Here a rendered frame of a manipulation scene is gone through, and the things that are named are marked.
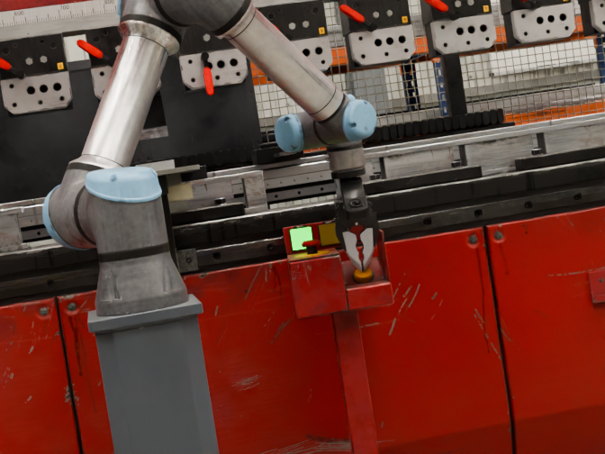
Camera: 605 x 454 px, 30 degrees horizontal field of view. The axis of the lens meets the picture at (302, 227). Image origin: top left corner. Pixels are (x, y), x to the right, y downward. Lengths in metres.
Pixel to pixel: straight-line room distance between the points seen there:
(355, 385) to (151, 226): 0.73
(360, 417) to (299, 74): 0.75
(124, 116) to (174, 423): 0.54
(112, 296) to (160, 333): 0.10
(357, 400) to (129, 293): 0.74
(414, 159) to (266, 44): 0.76
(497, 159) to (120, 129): 1.09
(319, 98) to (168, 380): 0.62
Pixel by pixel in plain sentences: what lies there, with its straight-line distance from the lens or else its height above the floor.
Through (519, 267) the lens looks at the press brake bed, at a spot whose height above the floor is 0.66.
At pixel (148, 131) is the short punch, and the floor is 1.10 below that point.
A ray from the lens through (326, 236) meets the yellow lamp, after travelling 2.43.
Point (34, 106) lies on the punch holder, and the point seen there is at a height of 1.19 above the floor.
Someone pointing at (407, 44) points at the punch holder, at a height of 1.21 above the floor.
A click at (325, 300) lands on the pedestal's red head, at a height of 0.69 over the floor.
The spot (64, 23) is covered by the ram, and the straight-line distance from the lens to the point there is 2.62.
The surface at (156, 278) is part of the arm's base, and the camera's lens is 1.81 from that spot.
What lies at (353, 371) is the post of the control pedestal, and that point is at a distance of 2.37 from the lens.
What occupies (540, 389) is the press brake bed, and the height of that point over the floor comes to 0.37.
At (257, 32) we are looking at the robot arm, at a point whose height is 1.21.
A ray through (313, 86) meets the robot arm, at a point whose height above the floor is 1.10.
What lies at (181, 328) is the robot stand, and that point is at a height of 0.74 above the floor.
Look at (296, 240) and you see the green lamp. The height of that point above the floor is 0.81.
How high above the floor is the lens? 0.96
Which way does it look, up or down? 3 degrees down
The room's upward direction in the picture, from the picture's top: 9 degrees counter-clockwise
